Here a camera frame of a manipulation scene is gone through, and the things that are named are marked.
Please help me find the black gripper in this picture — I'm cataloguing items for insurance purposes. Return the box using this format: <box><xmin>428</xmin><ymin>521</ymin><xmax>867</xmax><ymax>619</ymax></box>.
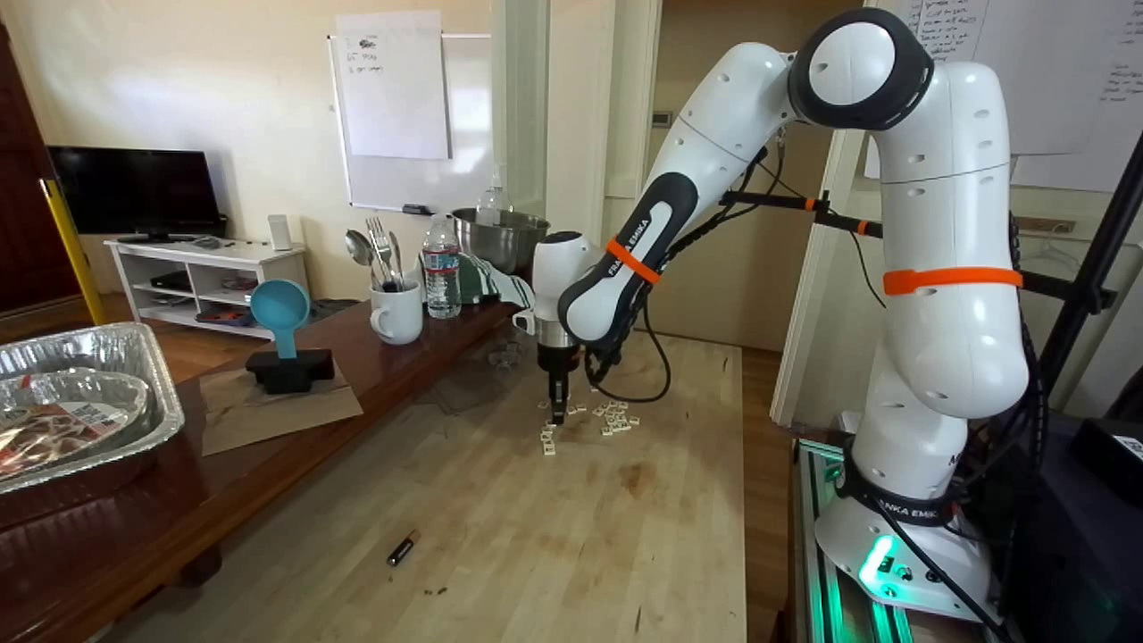
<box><xmin>535</xmin><ymin>338</ymin><xmax>579</xmax><ymax>429</ymax></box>

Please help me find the dark wooden table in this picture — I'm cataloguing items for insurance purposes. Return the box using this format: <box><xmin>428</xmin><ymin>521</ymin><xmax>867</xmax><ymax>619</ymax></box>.
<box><xmin>0</xmin><ymin>288</ymin><xmax>530</xmax><ymax>643</ymax></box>

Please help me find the metal pot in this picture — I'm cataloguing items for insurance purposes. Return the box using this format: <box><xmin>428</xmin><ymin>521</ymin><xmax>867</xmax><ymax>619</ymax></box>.
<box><xmin>474</xmin><ymin>207</ymin><xmax>550</xmax><ymax>277</ymax></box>

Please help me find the clear water bottle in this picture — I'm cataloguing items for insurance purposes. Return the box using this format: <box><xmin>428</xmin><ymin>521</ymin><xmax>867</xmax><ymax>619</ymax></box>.
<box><xmin>418</xmin><ymin>218</ymin><xmax>466</xmax><ymax>320</ymax></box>

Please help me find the white mug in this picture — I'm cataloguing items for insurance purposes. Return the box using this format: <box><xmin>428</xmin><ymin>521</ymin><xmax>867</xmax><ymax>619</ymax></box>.
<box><xmin>367</xmin><ymin>277</ymin><xmax>428</xmax><ymax>350</ymax></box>

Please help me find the metal spoon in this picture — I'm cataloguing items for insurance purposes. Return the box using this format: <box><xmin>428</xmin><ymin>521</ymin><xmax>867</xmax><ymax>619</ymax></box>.
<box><xmin>342</xmin><ymin>225</ymin><xmax>381</xmax><ymax>288</ymax></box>

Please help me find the black stand block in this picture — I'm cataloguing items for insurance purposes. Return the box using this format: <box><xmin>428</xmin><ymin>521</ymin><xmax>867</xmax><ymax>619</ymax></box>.
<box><xmin>244</xmin><ymin>345</ymin><xmax>340</xmax><ymax>396</ymax></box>

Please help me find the brown cardboard sheet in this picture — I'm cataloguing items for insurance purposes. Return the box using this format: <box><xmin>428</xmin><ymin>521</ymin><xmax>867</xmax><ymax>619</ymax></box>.
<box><xmin>194</xmin><ymin>362</ymin><xmax>367</xmax><ymax>461</ymax></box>

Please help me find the blue scoop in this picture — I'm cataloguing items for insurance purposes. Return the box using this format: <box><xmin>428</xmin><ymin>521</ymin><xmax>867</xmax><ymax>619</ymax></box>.
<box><xmin>247</xmin><ymin>277</ymin><xmax>313</xmax><ymax>362</ymax></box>

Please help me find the black horizontal rod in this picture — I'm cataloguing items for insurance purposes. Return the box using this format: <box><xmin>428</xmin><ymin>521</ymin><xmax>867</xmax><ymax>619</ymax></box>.
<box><xmin>718</xmin><ymin>186</ymin><xmax>1121</xmax><ymax>308</ymax></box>

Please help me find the white whiteboard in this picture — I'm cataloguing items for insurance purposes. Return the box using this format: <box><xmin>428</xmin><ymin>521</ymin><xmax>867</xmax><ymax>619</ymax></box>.
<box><xmin>334</xmin><ymin>11</ymin><xmax>453</xmax><ymax>165</ymax></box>

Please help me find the white television shelf unit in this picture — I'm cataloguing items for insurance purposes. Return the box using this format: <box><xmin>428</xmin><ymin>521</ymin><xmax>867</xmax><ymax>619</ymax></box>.
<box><xmin>104</xmin><ymin>232</ymin><xmax>313</xmax><ymax>344</ymax></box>

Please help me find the aluminium foil tray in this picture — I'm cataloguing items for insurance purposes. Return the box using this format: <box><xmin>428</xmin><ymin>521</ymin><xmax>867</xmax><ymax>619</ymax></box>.
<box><xmin>0</xmin><ymin>317</ymin><xmax>191</xmax><ymax>500</ymax></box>

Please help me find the black flat screen television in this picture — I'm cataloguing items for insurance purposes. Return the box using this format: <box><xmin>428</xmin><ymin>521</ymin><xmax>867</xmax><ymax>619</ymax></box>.
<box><xmin>48</xmin><ymin>142</ymin><xmax>236</xmax><ymax>242</ymax></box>

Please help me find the yellow stick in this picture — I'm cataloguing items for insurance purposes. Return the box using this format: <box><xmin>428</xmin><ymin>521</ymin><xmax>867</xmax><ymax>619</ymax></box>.
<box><xmin>37</xmin><ymin>176</ymin><xmax>106</xmax><ymax>328</ymax></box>

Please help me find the black equipment box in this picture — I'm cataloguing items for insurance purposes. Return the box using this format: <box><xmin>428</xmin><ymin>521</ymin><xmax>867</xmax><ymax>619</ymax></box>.
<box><xmin>1012</xmin><ymin>415</ymin><xmax>1143</xmax><ymax>643</ymax></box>

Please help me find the black tripod pole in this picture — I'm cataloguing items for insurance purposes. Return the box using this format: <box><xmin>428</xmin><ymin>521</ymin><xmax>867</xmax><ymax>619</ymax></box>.
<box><xmin>1035</xmin><ymin>136</ymin><xmax>1143</xmax><ymax>389</ymax></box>

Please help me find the dark brown cabinet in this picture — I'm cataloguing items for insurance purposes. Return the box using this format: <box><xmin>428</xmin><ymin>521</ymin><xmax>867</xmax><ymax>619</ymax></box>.
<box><xmin>0</xmin><ymin>22</ymin><xmax>85</xmax><ymax>314</ymax></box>

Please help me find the whiteboard with handwriting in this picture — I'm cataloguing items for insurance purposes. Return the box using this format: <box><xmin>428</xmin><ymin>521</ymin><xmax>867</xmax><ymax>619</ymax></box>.
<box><xmin>862</xmin><ymin>0</ymin><xmax>1143</xmax><ymax>193</ymax></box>

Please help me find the black cable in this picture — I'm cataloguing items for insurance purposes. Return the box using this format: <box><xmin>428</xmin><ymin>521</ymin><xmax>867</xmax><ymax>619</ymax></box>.
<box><xmin>579</xmin><ymin>138</ymin><xmax>780</xmax><ymax>406</ymax></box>

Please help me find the orange strap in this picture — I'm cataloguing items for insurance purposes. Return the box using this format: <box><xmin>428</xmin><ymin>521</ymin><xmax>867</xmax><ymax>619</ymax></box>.
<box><xmin>605</xmin><ymin>237</ymin><xmax>665</xmax><ymax>288</ymax></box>
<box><xmin>880</xmin><ymin>263</ymin><xmax>1029</xmax><ymax>301</ymax></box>

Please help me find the whiteboard with grey frame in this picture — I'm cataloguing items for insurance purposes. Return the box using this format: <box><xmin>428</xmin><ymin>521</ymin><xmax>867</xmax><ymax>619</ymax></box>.
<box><xmin>324</xmin><ymin>30</ymin><xmax>502</xmax><ymax>213</ymax></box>

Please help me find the aluminium rail frame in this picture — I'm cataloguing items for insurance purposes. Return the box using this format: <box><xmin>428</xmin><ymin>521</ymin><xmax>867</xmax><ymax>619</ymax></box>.
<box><xmin>791</xmin><ymin>436</ymin><xmax>923</xmax><ymax>643</ymax></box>

